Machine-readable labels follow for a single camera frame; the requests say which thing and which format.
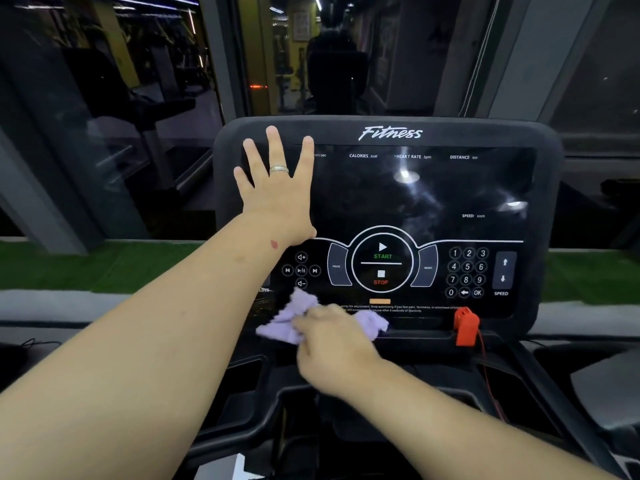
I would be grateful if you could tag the person's left hand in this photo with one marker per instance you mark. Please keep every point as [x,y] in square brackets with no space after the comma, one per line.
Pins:
[277,204]

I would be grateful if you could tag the person's right hand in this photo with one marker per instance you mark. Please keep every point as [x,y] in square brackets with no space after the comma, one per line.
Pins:
[335,354]

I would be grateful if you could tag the person's left little finger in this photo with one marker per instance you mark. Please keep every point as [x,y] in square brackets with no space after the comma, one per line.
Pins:
[242,182]

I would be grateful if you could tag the person's right fingers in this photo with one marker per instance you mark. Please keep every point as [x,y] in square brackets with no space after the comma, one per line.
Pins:
[310,324]

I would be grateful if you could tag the person's left middle finger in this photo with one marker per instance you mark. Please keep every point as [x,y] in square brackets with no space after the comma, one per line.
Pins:
[276,152]

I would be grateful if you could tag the purple cleaning cloth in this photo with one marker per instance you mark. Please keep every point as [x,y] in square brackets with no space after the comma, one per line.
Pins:
[281,328]

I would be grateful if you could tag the person's right forearm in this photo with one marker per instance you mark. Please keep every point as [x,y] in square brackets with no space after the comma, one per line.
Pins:
[450,434]

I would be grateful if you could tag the person's left forearm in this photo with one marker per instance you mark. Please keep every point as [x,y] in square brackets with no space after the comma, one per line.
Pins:
[150,344]

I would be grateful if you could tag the black treadmill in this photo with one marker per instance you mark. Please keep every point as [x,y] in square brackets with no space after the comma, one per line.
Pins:
[425,194]

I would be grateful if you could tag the red safety key clip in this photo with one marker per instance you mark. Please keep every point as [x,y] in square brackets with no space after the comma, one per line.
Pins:
[466,327]

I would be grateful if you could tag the green artificial turf strip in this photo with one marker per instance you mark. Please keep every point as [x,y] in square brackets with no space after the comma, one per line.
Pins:
[100,267]

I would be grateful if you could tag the grey window frame post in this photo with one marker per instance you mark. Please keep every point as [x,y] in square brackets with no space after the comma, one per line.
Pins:
[222,54]
[520,54]
[45,204]

